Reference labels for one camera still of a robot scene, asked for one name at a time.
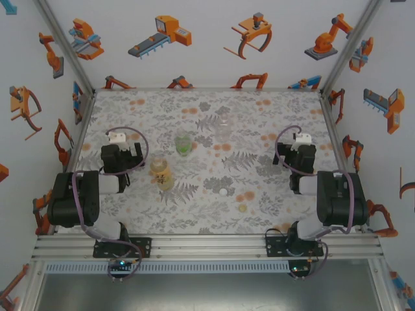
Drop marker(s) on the yellow tea plastic bottle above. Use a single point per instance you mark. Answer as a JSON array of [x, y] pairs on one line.
[[162, 178]]

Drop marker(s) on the clear unlabelled plastic bottle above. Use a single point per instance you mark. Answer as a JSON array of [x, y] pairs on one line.
[[223, 131]]

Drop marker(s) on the white and blue bottle cap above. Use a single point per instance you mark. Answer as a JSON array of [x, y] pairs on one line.
[[223, 192]]

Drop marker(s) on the brushed grey metal panel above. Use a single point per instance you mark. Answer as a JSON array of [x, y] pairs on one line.
[[207, 294]]

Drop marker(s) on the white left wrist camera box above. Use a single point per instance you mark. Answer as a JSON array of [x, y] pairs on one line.
[[116, 138]]

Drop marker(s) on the small circuit board green light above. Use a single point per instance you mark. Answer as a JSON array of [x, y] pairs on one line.
[[296, 269], [120, 263]]

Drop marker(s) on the aluminium frame post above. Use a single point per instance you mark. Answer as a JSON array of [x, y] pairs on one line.
[[353, 45], [61, 45]]

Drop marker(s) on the green label plastic bottle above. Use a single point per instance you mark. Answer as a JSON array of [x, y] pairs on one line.
[[183, 144]]

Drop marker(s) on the aluminium table edge rail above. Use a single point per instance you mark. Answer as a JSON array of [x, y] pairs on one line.
[[207, 89], [329, 116], [75, 155]]

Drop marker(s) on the wide aluminium extrusion beam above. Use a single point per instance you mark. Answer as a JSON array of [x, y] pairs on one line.
[[210, 246]]

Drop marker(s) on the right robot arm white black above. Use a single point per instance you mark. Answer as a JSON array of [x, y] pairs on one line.
[[340, 201]]

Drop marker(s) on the yellow bottle cap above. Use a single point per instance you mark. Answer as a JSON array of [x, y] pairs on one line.
[[242, 208]]

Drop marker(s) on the floral print table cloth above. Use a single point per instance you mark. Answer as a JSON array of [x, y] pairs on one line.
[[146, 113]]

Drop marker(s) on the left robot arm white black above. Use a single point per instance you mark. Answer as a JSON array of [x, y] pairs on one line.
[[65, 201]]

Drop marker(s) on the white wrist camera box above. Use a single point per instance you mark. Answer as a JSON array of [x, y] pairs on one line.
[[116, 138], [303, 139]]

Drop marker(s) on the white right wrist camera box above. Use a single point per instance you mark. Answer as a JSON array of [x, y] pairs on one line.
[[303, 139]]

